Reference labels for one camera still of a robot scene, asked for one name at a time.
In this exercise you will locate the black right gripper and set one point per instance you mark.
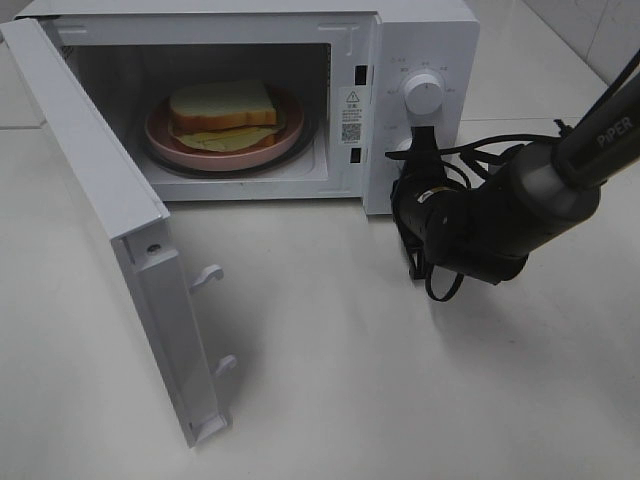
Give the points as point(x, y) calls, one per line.
point(416, 206)

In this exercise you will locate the white timer knob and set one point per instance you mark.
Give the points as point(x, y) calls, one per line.
point(400, 147)

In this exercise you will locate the pink speckled plate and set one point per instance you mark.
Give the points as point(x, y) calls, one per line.
point(165, 140)

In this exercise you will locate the toy bread cheese sandwich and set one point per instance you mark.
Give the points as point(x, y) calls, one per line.
point(225, 117)

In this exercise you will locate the white microwave door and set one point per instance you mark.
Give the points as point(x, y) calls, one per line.
point(131, 222)

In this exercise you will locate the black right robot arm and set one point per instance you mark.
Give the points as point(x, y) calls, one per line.
point(478, 210)

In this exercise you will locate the white upper power knob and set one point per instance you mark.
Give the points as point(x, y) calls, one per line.
point(423, 93)

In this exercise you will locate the white warning label sticker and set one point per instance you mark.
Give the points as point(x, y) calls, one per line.
point(353, 118)

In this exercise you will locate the white microwave oven body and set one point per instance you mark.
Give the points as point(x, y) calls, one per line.
point(130, 55)

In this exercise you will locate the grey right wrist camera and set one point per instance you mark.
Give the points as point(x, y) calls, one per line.
point(419, 268)

